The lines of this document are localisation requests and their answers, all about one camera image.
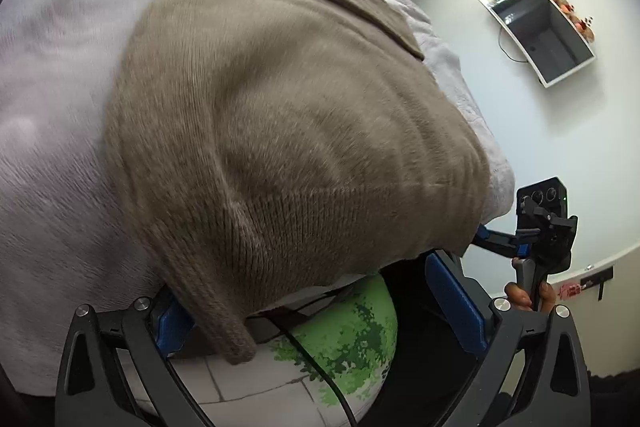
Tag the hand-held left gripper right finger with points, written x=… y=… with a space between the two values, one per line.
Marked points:
x=455 y=302

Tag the black wall socket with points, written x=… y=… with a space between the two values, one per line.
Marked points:
x=597 y=276

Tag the white green printed shirt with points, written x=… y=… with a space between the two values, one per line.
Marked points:
x=350 y=342

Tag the red wall sticker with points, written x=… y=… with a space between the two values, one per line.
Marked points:
x=570 y=291

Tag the person's black pants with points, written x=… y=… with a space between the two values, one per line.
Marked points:
x=415 y=357

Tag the person's right hand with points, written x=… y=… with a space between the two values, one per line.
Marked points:
x=517 y=297

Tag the brown knitted sweater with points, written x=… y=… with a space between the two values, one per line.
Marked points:
x=275 y=132

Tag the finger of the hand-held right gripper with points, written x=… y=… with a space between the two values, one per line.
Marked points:
x=500 y=243

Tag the wall-mounted screen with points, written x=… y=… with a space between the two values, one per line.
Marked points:
x=540 y=32

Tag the orange flower decoration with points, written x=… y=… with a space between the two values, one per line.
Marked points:
x=575 y=14

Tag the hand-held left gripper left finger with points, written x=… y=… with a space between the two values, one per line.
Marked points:
x=172 y=327

